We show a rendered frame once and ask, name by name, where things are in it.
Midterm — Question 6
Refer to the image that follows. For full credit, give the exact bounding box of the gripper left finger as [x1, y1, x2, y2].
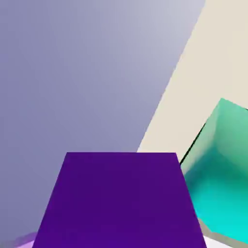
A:
[7, 232, 39, 248]

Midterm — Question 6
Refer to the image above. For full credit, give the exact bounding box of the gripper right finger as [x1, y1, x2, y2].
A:
[197, 218, 248, 248]

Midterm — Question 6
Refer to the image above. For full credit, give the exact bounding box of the small purple cube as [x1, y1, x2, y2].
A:
[31, 152, 207, 248]

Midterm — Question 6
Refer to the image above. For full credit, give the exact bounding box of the large teal box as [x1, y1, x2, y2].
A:
[179, 97, 248, 245]

